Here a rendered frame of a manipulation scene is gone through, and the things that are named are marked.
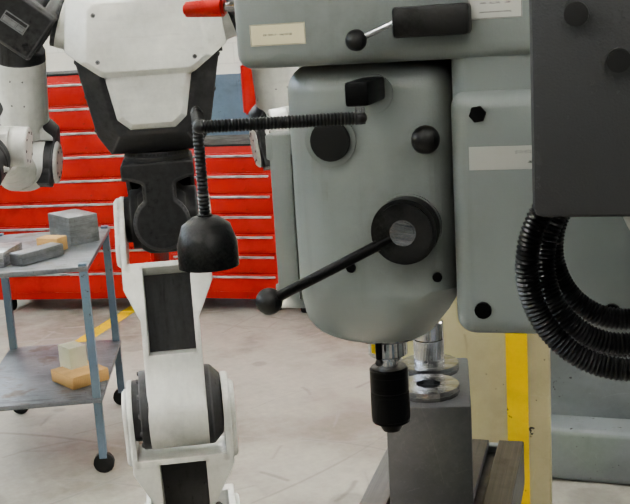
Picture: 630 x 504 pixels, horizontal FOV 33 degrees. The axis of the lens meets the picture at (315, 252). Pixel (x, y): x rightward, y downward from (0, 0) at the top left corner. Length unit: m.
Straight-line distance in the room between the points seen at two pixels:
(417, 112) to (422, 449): 0.58
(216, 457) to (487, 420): 1.35
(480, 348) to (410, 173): 1.98
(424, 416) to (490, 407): 1.63
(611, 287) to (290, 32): 0.42
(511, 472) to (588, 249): 0.73
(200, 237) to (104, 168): 5.29
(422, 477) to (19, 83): 0.99
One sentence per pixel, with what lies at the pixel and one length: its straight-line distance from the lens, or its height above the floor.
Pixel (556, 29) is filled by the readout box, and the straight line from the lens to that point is 0.84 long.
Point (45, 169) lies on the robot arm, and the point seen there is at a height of 1.44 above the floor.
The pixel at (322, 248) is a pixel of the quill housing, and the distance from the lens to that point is 1.18.
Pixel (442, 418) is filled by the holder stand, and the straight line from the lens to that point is 1.53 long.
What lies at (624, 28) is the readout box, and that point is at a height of 1.66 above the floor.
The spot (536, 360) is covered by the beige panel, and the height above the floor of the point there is 0.70.
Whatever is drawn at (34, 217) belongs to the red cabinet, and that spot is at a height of 0.60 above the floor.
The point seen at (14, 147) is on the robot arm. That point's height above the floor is 1.51.
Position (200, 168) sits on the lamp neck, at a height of 1.52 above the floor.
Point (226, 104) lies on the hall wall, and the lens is 10.88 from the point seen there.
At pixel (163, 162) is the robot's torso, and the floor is 1.45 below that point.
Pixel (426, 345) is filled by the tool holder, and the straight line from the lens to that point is 1.63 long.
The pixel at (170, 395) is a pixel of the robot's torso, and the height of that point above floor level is 1.05.
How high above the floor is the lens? 1.68
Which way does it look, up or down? 12 degrees down
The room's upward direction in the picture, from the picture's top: 4 degrees counter-clockwise
